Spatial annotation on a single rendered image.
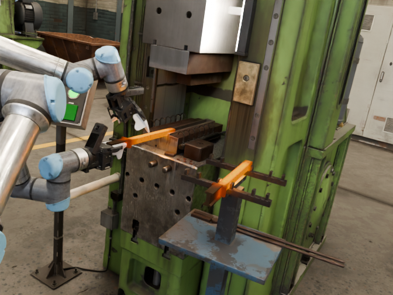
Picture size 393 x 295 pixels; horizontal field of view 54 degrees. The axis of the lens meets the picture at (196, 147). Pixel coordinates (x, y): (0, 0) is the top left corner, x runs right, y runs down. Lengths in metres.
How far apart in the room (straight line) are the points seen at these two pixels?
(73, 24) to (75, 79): 10.08
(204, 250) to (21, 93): 0.78
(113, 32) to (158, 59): 9.01
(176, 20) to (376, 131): 5.43
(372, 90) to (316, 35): 4.82
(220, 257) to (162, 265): 0.58
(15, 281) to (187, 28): 1.65
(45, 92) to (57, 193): 0.41
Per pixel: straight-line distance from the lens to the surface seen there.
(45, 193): 1.33
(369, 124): 6.77
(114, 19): 10.68
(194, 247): 1.39
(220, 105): 2.10
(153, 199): 1.77
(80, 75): 1.20
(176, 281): 1.89
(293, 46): 1.59
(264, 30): 1.62
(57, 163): 1.27
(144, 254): 1.94
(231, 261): 1.35
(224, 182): 1.24
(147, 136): 1.60
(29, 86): 1.04
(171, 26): 1.67
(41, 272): 2.48
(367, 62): 6.73
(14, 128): 0.99
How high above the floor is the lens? 1.48
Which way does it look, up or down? 18 degrees down
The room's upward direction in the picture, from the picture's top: 8 degrees clockwise
